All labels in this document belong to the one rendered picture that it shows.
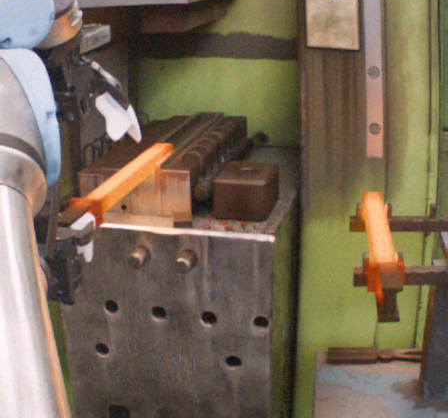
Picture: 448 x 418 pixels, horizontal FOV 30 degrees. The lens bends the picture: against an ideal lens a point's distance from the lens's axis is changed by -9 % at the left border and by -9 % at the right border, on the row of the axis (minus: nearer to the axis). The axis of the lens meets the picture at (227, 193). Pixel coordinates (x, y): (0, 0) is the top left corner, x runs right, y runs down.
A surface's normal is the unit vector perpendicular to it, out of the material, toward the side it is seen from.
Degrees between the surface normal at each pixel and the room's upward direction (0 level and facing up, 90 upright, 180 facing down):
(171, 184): 90
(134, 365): 90
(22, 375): 41
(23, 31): 90
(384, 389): 0
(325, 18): 90
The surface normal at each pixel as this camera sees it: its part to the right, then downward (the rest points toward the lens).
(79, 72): -0.13, -0.70
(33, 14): 0.59, 0.23
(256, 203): -0.23, 0.29
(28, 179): 0.80, 0.25
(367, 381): -0.01, -0.96
